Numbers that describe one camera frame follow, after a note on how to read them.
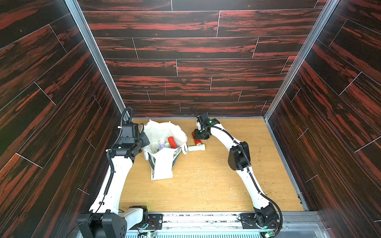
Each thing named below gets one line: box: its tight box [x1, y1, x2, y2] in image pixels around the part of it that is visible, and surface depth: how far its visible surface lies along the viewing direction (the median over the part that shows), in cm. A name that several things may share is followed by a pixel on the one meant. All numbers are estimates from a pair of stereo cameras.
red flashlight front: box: [167, 136, 178, 149], surface depth 95 cm
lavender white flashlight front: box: [158, 140, 166, 149], surface depth 103 cm
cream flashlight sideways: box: [187, 143, 206, 152], surface depth 101 cm
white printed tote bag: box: [142, 119, 189, 181], surface depth 88 cm
